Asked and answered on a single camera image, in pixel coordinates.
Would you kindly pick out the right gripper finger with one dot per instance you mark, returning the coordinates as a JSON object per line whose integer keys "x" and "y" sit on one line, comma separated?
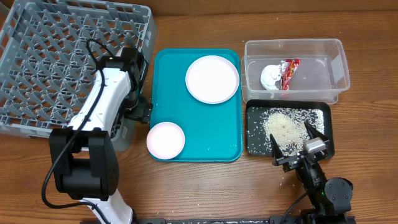
{"x": 313, "y": 133}
{"x": 277, "y": 154}

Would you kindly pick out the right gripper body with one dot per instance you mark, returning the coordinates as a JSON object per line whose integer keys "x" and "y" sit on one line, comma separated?
{"x": 298, "y": 156}

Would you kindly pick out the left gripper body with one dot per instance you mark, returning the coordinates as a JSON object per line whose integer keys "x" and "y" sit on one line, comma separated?
{"x": 137, "y": 107}

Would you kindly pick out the white rice grains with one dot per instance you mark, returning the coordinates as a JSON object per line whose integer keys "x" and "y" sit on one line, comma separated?
{"x": 286, "y": 125}

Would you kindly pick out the pink saucer plate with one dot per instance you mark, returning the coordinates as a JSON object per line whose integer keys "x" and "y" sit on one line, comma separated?
{"x": 165, "y": 140}

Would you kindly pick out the red snack wrapper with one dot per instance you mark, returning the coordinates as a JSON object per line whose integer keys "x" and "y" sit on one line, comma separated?
{"x": 289, "y": 67}

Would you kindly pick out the white napkin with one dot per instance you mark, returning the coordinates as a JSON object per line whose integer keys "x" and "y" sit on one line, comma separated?
{"x": 270, "y": 75}

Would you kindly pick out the white round plate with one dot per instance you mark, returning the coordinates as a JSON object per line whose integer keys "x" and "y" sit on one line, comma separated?
{"x": 212, "y": 79}

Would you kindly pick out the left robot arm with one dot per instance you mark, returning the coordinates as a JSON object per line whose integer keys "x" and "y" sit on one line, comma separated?
{"x": 84, "y": 162}

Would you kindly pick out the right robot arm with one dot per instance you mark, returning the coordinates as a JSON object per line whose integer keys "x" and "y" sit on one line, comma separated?
{"x": 330, "y": 198}

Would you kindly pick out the black waste tray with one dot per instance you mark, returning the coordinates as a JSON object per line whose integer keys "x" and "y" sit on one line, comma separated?
{"x": 302, "y": 105}

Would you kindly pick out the clear plastic waste bin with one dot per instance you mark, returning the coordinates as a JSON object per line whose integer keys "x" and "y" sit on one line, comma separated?
{"x": 321, "y": 75}

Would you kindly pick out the teal serving tray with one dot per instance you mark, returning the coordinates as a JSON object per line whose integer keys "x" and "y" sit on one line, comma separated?
{"x": 213, "y": 133}

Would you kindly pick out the grey plastic dish rack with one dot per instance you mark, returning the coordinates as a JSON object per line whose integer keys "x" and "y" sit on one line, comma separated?
{"x": 48, "y": 50}

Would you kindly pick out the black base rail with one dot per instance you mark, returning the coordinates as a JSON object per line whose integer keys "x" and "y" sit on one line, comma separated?
{"x": 270, "y": 220}

